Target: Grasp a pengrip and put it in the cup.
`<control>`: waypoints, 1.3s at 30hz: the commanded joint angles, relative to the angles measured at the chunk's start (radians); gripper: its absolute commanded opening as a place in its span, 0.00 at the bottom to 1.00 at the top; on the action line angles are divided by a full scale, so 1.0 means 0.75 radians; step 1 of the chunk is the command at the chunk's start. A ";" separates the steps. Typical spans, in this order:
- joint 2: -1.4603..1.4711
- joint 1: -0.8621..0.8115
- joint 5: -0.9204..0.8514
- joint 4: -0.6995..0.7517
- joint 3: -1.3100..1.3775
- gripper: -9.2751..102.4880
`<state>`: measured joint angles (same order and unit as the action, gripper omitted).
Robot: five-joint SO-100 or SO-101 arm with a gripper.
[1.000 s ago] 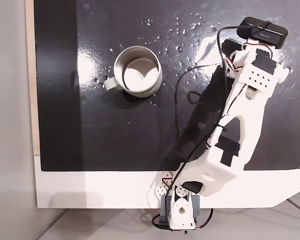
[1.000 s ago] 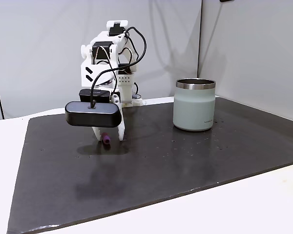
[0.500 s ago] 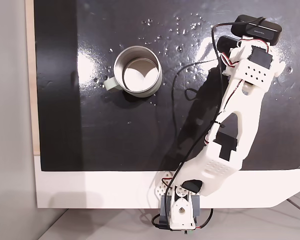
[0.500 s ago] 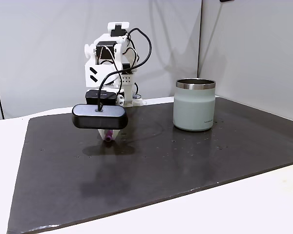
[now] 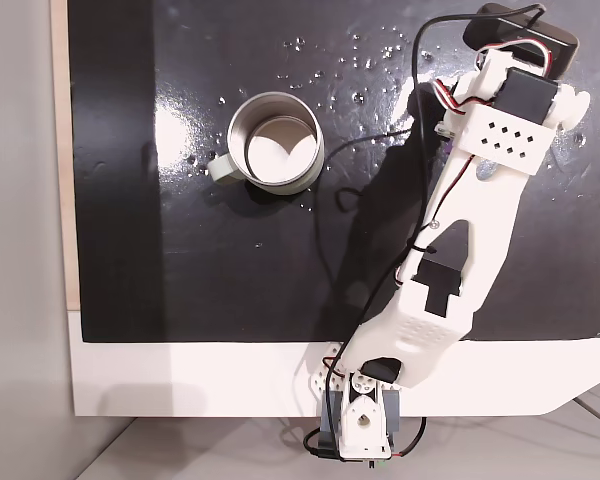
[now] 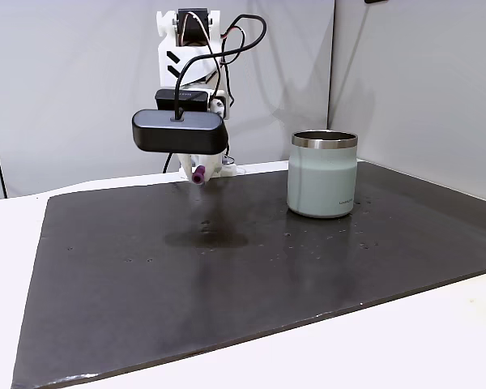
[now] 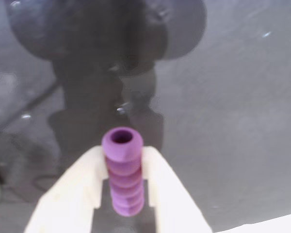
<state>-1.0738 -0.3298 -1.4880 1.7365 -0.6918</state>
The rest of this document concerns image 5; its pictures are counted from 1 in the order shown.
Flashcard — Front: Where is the steel mug with handle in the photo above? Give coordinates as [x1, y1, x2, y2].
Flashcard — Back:
[206, 90, 327, 197]

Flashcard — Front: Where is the red white black servo wire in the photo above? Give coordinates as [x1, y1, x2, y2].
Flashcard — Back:
[427, 37, 554, 112]
[321, 349, 347, 382]

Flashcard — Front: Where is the black oval camera box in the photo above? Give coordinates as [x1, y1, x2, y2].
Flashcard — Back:
[461, 3, 580, 80]

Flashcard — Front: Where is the red black forearm wire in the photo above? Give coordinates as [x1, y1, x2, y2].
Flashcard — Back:
[397, 152, 477, 281]

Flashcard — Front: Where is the light wooden board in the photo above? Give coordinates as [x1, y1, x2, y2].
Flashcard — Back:
[49, 0, 83, 312]

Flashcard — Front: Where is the white base board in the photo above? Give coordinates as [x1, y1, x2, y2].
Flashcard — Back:
[68, 308, 600, 419]

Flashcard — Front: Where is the black glossy mat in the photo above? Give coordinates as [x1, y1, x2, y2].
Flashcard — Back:
[66, 0, 600, 344]

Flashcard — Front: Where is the black power cable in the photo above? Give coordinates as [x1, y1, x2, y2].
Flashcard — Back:
[302, 416, 429, 459]

